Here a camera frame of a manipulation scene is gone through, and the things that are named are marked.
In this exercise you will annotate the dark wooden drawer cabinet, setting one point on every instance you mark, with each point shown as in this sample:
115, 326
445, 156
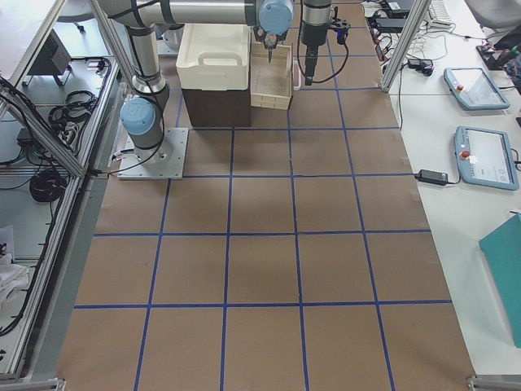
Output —
218, 108

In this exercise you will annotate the teach pendant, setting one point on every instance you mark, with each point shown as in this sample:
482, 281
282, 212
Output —
484, 158
474, 89

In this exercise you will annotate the aluminium frame post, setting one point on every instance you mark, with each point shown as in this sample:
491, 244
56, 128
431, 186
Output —
411, 27

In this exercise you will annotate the upper teach pendant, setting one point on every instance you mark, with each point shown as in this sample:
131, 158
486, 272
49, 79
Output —
474, 89

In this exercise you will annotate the white plastic tray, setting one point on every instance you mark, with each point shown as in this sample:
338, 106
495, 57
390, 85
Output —
214, 57

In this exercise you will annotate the black power adapter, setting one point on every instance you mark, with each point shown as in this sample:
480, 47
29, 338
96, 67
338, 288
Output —
432, 177

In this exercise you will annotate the wooden drawer with white handle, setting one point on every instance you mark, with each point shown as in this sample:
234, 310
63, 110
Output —
273, 82

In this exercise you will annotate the lower teach pendant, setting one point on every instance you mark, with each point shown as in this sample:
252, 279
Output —
484, 158

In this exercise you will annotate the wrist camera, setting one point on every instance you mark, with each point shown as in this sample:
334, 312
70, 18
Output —
341, 28

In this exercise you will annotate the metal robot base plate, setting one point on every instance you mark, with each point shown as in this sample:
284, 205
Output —
167, 162

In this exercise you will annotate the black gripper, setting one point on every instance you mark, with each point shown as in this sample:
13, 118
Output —
313, 36
270, 41

